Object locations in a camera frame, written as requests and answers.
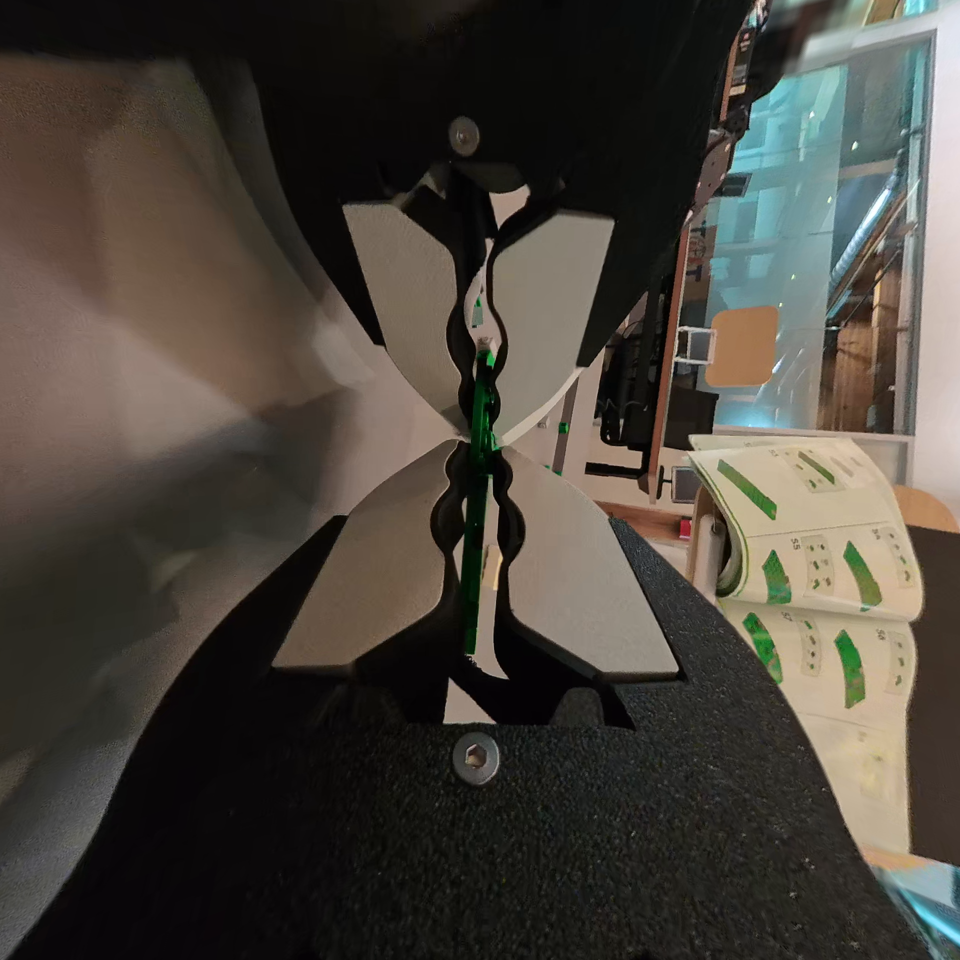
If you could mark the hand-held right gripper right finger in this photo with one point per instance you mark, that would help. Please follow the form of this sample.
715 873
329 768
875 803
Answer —
585 592

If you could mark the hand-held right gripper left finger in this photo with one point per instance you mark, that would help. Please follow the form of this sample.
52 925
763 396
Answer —
375 570

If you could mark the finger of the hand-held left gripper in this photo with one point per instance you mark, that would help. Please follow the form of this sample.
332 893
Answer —
409 300
547 300

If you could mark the long green tiled brick plate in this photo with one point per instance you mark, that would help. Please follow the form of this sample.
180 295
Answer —
474 525

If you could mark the grey desk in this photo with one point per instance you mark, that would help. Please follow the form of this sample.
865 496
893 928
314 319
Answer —
150 337

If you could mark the small monitor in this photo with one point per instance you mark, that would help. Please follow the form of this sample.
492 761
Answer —
684 484

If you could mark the tan rounded panel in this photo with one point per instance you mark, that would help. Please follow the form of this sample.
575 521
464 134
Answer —
742 345

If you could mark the open building instruction booklet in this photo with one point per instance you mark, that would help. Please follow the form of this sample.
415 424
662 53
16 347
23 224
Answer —
825 510

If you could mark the black panel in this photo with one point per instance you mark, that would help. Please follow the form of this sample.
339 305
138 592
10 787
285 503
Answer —
937 675

